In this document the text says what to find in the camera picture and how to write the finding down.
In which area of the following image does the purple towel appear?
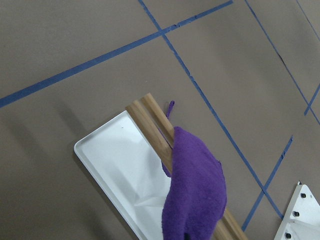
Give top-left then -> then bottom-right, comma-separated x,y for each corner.
161,100 -> 228,240

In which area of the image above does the wooden rack lower bar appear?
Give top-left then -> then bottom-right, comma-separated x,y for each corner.
124,99 -> 230,240

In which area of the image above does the white rack base tray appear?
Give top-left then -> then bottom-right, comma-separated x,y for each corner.
73,111 -> 171,240

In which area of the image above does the wooden rack bar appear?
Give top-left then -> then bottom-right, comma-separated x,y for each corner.
141,93 -> 247,240
124,99 -> 230,240

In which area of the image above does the white pedestal column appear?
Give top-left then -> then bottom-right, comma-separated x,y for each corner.
274,181 -> 320,240

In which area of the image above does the wooden rack upper bar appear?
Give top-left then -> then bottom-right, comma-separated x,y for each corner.
141,93 -> 247,240

